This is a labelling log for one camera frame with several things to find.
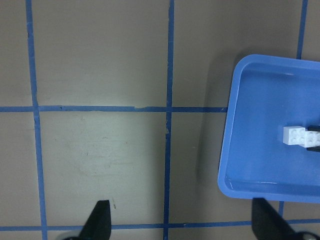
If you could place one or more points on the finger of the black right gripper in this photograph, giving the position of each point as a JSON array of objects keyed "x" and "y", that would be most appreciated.
[
  {"x": 313, "y": 128},
  {"x": 313, "y": 149}
]

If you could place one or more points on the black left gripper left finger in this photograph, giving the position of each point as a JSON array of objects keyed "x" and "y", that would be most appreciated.
[{"x": 98, "y": 225}]

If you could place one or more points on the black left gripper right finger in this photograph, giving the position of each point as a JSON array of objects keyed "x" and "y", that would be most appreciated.
[{"x": 267, "y": 224}]

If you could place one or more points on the white block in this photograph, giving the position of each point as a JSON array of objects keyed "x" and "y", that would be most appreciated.
[
  {"x": 311, "y": 139},
  {"x": 294, "y": 135}
]

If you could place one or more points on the blue plastic tray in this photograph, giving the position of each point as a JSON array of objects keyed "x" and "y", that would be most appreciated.
[{"x": 267, "y": 94}]

